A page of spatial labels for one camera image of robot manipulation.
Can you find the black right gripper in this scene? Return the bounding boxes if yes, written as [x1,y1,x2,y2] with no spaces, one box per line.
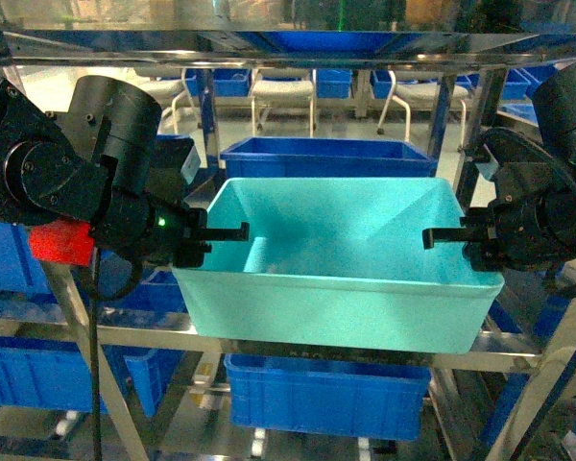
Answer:
[422,185,576,272]

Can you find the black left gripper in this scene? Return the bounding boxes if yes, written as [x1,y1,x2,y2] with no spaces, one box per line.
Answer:
[93,186,251,270]

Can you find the teal plastic bin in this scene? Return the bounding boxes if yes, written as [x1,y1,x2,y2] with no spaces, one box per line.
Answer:
[173,178,504,354]

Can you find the blue bin lower shelf centre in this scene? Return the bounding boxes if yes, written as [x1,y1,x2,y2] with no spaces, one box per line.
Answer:
[224,354,431,441]

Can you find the blue bin shelf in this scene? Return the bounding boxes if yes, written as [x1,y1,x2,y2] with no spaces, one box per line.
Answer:
[0,337,177,417]
[224,354,431,441]

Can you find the blue bin lower shelf left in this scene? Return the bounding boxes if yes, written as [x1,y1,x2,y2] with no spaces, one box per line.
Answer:
[0,337,177,417]

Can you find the blue bin behind teal bin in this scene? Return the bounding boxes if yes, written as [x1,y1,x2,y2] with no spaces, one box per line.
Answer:
[221,136,438,178]

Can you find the grey office chair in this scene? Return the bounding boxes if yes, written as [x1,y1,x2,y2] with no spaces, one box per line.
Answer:
[250,68,317,137]

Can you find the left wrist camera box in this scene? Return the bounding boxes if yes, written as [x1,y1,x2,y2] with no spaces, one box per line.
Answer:
[146,134,201,203]

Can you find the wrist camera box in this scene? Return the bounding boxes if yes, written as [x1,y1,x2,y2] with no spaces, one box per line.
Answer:
[146,134,201,203]
[474,138,554,203]

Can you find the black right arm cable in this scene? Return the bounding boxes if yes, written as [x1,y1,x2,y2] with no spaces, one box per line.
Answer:
[465,127,576,294]

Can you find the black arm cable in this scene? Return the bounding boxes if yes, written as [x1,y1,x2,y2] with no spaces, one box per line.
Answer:
[71,239,145,461]
[465,127,576,294]

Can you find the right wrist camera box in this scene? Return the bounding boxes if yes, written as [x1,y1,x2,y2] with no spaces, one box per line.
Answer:
[474,138,554,203]

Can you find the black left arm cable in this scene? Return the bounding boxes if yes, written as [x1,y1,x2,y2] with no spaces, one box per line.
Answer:
[71,239,145,461]

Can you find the steel shelf rack frame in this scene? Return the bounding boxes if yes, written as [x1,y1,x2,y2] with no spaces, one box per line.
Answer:
[0,22,576,460]

